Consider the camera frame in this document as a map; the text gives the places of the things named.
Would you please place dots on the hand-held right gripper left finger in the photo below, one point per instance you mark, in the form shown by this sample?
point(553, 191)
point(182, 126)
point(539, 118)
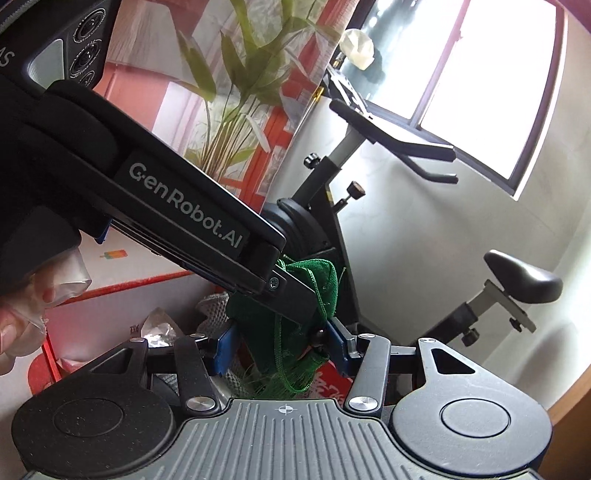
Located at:
point(227, 348)

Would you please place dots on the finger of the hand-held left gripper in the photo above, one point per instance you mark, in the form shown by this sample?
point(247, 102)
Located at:
point(300, 304)

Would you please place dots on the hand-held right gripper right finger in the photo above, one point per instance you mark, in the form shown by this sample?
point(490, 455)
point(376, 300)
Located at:
point(341, 344)

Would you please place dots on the green mesh cloth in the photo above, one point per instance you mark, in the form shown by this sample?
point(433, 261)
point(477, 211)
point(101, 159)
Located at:
point(295, 364)

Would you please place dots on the red cardboard box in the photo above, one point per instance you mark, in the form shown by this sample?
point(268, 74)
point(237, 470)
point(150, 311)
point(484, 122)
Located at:
point(106, 318)

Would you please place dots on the person's left hand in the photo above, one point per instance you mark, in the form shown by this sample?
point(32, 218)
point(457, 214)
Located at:
point(23, 332)

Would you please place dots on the grey knit cloth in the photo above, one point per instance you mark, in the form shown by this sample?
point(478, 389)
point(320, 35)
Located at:
point(210, 314)

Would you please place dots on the crumpled clear plastic bag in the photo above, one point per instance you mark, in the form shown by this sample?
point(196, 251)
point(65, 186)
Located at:
point(159, 330)

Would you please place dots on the black exercise bike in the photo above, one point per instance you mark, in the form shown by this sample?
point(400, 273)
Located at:
point(318, 221)

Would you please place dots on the pink printed curtain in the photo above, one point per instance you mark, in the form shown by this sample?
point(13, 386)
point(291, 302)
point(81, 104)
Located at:
point(221, 92)

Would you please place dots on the brown wooden panel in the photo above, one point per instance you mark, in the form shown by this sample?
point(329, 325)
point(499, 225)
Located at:
point(569, 398)

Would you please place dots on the white crumpled bag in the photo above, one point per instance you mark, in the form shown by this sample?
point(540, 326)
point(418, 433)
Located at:
point(358, 48)

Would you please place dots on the dark framed window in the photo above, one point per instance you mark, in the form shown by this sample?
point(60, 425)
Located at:
point(485, 92)

